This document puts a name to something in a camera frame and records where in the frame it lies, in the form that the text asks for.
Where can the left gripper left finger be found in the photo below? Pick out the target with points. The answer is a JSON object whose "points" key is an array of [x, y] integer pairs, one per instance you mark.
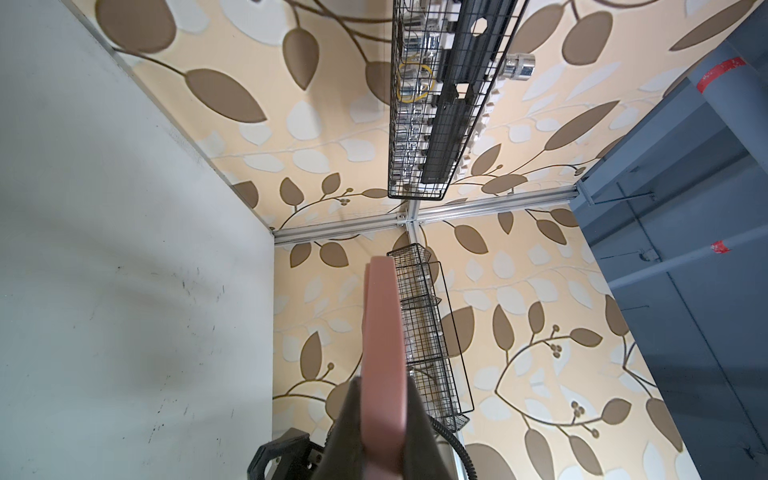
{"points": [[344, 456]]}

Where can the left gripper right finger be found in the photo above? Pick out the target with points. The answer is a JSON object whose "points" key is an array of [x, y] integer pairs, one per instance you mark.
{"points": [[421, 456]]}

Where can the phone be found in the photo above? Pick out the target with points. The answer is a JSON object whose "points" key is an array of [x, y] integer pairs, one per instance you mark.
{"points": [[383, 390]]}

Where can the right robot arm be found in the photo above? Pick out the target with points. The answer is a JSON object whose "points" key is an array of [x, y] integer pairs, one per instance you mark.
{"points": [[295, 456]]}

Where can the grey metal cabinet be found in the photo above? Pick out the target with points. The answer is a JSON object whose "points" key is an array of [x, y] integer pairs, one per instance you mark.
{"points": [[678, 223]]}

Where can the right wire basket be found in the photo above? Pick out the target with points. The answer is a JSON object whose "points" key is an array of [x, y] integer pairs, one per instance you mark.
{"points": [[433, 347]]}

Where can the aluminium frame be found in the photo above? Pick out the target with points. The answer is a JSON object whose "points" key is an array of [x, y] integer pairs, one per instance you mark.
{"points": [[360, 113]]}

